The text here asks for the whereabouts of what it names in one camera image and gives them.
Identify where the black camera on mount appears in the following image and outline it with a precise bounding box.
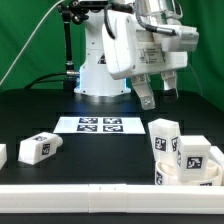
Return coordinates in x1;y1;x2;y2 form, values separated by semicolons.
79;0;108;10

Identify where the white cable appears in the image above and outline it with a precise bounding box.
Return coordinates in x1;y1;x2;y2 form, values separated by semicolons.
0;0;66;86

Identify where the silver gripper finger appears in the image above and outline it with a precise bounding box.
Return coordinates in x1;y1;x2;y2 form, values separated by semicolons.
131;74;155;110
161;70;178;102

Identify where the white marker sheet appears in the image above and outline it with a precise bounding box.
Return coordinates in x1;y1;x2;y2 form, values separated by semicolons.
54;117;145;134

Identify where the white front rail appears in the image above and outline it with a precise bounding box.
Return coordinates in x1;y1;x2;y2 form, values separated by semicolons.
0;184;224;214

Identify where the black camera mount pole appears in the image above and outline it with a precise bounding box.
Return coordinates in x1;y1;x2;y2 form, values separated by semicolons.
58;3;80;93

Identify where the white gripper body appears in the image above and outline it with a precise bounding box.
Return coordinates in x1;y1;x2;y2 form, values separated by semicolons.
102;11;188;80

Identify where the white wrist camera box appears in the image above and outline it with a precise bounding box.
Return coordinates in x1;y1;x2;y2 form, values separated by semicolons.
146;24;199;52

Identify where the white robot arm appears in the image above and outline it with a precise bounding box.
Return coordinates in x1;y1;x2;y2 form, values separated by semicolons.
70;0;189;110

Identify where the white round stool seat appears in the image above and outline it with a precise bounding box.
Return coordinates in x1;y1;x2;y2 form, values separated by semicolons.
154;160;223;186

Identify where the black cable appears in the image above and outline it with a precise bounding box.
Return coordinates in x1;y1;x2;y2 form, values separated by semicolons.
23;72;79;90

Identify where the white left rail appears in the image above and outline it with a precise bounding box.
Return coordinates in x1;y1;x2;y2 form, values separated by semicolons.
0;144;7;170

